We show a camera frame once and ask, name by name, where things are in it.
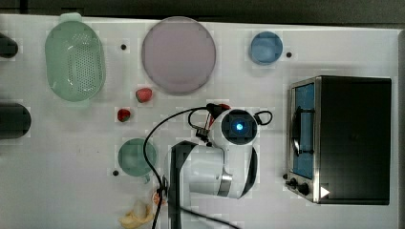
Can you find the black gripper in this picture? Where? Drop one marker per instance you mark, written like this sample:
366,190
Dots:
211,116

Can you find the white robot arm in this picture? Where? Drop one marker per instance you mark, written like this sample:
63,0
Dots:
225,166

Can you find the lilac round plate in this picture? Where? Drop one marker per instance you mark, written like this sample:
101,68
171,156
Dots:
179,55

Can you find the pink green strawberry toy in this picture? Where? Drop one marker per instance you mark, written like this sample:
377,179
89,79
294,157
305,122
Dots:
143,95

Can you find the blue plastic cup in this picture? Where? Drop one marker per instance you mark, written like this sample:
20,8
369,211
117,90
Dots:
265,48

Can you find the red strawberry toy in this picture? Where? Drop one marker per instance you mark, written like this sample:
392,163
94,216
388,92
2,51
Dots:
123,115

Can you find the green plastic mug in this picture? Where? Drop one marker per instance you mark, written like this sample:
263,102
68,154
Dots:
132,160

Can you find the orange slice toy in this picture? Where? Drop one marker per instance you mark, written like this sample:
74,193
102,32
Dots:
156,198

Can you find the silver toaster oven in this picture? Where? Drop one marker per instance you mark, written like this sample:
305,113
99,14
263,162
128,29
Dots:
339,140

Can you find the peeled banana toy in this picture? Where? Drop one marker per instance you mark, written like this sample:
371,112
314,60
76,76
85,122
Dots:
138,216

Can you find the green perforated colander basket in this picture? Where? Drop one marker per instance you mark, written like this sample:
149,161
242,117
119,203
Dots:
74,59

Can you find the black frying pan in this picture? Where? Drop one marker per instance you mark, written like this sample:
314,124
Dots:
15,120

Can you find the dark pot top corner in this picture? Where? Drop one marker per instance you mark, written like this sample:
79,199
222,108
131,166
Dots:
8,47

